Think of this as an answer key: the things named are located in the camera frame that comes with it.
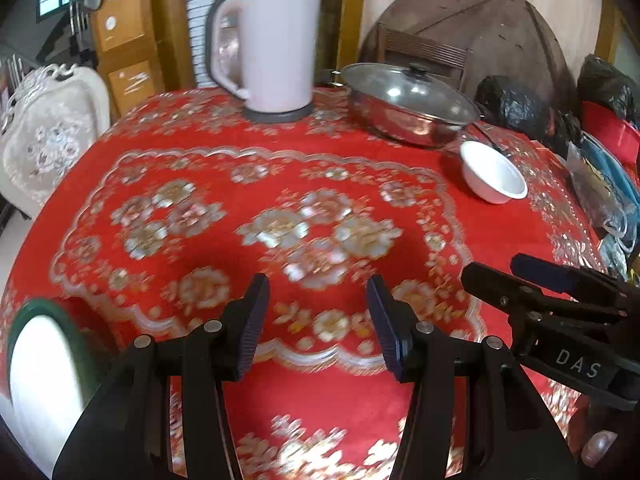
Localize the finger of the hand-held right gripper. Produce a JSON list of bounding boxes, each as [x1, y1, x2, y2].
[[460, 261, 630, 357], [510, 253, 640, 312]]

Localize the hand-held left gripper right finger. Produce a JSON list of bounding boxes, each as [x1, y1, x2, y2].
[[365, 274, 581, 480]]

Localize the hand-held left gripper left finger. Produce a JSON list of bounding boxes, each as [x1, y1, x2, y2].
[[52, 273, 272, 480]]

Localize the white bowl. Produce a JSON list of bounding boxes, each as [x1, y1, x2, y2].
[[7, 314, 88, 478], [460, 140, 529, 205]]

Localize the person's right hand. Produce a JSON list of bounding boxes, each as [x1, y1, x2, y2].
[[566, 392, 637, 470]]

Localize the red floral tablecloth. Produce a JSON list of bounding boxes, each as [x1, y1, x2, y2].
[[0, 85, 631, 480]]

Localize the plastic wrapped blue dishes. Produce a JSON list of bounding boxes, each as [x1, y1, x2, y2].
[[566, 132, 640, 281]]

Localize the red plastic basin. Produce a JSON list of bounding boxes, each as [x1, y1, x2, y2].
[[580, 101, 640, 171]]

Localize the steel pot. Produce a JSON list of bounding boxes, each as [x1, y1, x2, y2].
[[320, 62, 483, 150]]

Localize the black trash bag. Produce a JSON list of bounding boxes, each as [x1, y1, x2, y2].
[[474, 75, 583, 143], [577, 53, 640, 123]]

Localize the grey kettle base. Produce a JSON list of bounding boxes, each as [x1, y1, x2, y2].
[[242, 95, 315, 125]]

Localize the glass pot lid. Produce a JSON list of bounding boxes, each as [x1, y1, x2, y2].
[[340, 62, 482, 127]]

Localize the wooden chair back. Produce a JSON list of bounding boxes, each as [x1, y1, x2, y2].
[[375, 22, 473, 91]]

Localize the round wooden tabletop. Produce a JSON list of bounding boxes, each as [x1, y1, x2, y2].
[[360, 0, 571, 106]]

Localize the white ornate chair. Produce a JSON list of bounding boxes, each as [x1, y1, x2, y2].
[[0, 63, 112, 221]]

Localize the white electric kettle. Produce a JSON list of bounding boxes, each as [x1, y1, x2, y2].
[[205, 0, 322, 113]]

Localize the cardboard boxes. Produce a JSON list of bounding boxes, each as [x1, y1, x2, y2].
[[89, 0, 166, 116]]

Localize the staircase railing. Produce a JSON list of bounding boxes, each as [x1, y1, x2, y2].
[[0, 0, 98, 96]]

